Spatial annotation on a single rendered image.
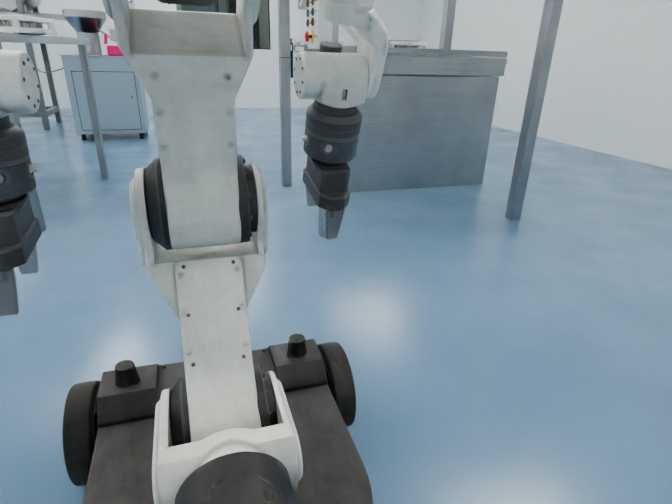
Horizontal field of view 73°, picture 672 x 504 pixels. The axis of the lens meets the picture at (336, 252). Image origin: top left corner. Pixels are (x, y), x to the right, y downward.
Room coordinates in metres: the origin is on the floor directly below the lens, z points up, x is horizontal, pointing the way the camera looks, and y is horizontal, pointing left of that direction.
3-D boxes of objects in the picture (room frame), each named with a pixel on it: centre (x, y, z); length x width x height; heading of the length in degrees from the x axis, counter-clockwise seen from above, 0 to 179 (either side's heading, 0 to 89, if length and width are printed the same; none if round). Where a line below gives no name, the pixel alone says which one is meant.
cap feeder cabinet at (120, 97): (4.75, 2.29, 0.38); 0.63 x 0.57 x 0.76; 108
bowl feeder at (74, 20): (4.78, 2.35, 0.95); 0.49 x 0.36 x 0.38; 108
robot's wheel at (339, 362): (0.88, 0.00, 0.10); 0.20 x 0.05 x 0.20; 18
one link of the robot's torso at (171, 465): (0.53, 0.16, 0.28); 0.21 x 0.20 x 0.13; 18
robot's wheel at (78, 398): (0.71, 0.50, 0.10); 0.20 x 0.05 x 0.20; 18
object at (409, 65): (3.10, -0.39, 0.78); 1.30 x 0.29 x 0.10; 108
